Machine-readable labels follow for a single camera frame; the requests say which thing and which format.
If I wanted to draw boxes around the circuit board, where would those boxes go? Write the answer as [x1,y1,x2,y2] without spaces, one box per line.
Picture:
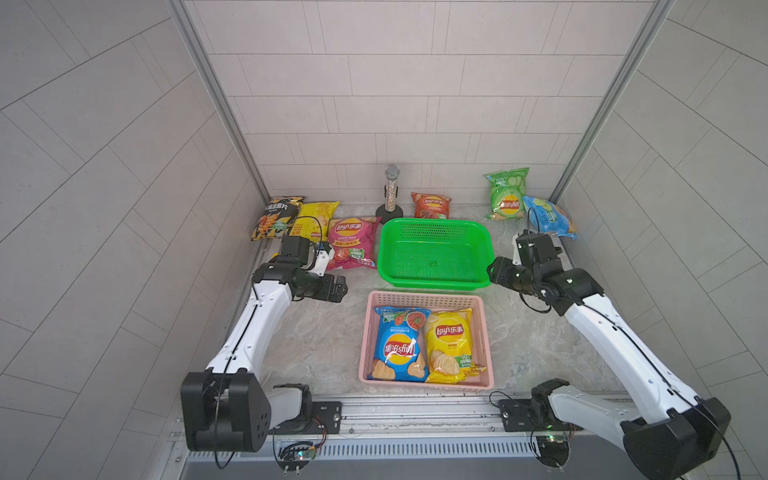
[533,435,571,471]
[275,441,319,475]

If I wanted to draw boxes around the light blue chips bag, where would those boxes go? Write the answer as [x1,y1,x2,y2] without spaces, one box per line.
[523,196,577,239]

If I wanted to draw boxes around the small red chips bag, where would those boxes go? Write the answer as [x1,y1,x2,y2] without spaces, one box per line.
[411,192,452,219]

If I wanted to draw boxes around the green cucumber chips bag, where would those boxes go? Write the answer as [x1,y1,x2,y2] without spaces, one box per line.
[485,167,529,221]

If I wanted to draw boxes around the aluminium front rail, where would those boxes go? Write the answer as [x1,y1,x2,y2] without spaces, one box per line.
[168,392,633,469]

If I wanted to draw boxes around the microphone-like stand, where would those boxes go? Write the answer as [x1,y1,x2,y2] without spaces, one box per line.
[376,164,403,225]

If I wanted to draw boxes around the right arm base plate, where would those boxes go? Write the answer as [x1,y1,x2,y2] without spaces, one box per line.
[495,398,583,433]

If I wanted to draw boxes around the green plastic basket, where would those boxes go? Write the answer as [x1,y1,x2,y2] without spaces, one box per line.
[377,218,495,291]

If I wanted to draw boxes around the magenta tomato chips bag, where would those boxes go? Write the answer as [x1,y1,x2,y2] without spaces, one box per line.
[328,217,379,270]

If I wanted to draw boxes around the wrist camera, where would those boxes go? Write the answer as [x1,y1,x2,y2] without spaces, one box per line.
[513,230,563,266]
[309,243,334,277]

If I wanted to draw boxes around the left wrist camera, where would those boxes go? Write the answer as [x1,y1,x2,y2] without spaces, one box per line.
[309,243,334,277]

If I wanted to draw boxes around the pink plastic basket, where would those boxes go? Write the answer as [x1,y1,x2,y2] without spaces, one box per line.
[359,291,494,392]

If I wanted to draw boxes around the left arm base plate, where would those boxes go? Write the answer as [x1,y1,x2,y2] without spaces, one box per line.
[269,401,343,436]

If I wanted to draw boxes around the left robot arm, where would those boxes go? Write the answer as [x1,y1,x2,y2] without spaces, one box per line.
[180,236,348,453]

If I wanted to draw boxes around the black chips bag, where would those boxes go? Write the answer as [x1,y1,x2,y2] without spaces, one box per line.
[251,196,305,241]

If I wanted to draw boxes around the yellow chips bag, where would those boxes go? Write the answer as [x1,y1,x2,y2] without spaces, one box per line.
[425,308,486,384]
[289,202,340,242]

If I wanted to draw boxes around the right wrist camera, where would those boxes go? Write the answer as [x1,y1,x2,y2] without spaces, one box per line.
[513,230,563,266]

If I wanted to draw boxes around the left circuit board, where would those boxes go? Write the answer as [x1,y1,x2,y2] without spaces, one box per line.
[275,441,319,475]

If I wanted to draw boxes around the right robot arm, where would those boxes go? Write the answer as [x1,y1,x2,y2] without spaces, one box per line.
[487,230,731,479]

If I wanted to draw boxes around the right circuit board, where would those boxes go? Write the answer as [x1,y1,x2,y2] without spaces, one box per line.
[533,435,571,471]

